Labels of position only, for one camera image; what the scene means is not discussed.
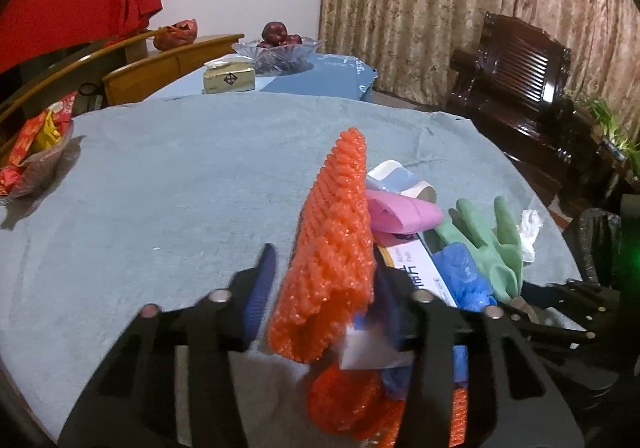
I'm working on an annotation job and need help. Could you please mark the knotted red plastic bag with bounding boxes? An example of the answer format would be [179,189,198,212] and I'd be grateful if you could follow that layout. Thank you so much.
[152,19,199,52]

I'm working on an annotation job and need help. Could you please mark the wooden chair backs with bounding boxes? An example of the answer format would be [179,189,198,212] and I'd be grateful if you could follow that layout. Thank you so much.
[0,28,157,139]

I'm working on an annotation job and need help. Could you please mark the trash bin with black bag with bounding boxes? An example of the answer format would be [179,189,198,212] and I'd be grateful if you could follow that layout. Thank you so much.
[562,208,623,289]

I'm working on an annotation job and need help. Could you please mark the crumpled white tissue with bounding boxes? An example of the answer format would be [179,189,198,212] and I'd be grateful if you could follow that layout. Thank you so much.
[517,209,544,264]

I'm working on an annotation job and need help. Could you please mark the dark wooden side table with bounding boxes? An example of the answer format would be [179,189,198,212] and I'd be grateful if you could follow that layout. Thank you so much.
[592,138,640,211]

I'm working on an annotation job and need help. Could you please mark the yellow tissue pack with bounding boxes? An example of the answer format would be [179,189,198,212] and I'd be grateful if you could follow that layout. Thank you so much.
[202,57,257,95]

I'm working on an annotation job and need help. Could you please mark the dark wooden armchair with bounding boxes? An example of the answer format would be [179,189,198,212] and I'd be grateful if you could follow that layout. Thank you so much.
[445,12,597,181]

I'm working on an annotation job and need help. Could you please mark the green potted plant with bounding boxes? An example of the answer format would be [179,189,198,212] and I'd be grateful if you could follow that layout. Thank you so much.
[575,96,640,164]

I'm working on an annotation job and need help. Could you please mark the grey table cloth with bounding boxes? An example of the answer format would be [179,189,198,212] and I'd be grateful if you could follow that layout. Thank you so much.
[0,93,583,448]

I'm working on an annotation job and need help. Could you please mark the yellow snack packet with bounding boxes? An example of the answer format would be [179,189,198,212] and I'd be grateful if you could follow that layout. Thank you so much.
[32,111,64,152]

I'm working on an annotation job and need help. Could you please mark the beige patterned curtain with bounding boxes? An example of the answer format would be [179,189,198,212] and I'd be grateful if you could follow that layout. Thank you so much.
[318,0,640,141]

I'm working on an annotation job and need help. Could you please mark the black cord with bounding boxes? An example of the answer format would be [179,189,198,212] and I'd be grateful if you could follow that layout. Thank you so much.
[77,82,104,112]

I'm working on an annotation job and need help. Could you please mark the green rubber glove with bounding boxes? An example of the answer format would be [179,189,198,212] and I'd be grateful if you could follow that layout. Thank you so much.
[434,197,525,304]

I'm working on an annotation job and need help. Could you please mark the orange foam fruit net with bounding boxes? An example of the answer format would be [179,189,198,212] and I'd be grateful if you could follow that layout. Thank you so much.
[267,127,376,363]
[306,360,471,448]

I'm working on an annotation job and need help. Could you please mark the red snack packet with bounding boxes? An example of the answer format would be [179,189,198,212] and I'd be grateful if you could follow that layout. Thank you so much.
[0,91,79,194]

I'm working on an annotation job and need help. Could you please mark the white paper scrap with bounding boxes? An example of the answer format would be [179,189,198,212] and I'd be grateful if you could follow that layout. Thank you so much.
[340,325,416,371]

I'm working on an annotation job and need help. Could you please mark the white cardboard box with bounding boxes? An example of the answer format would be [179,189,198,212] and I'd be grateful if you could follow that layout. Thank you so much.
[375,233,458,309]

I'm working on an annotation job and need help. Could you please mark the blue table cloth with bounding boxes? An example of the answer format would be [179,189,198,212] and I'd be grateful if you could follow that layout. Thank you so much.
[145,51,378,104]

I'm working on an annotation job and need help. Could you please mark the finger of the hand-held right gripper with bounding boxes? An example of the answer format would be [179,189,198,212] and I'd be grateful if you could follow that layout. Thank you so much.
[500,301,600,348]
[520,279,621,318]

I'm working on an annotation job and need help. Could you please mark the blue and white tape roll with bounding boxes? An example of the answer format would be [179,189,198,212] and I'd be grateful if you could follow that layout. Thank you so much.
[365,159,438,204]

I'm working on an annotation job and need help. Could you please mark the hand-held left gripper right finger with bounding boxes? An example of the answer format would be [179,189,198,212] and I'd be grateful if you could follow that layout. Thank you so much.
[372,258,586,448]

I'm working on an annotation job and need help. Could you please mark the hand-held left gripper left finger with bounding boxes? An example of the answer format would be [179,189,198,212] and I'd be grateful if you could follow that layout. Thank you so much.
[57,243,278,448]

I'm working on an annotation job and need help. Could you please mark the light wooden chair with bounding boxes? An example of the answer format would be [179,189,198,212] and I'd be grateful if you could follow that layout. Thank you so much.
[102,33,246,106]

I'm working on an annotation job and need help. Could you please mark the glass fruit bowl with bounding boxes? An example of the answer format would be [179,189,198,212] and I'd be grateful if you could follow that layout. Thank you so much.
[231,37,323,75]

